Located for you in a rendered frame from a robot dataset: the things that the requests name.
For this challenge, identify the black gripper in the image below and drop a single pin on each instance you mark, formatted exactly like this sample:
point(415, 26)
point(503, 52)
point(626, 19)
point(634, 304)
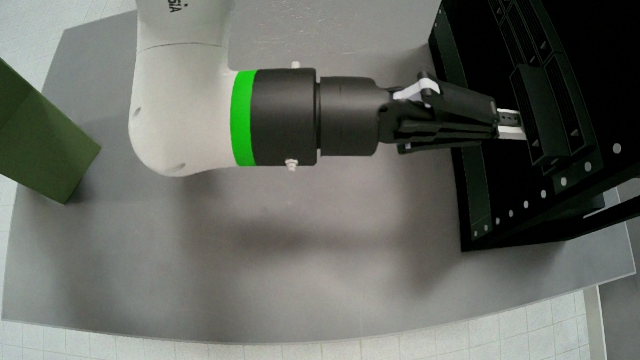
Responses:
point(351, 108)

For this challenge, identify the black server rack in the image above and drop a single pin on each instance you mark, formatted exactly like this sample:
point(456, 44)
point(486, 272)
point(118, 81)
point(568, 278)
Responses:
point(586, 77)

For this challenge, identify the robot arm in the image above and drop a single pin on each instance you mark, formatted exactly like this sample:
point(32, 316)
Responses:
point(188, 108)

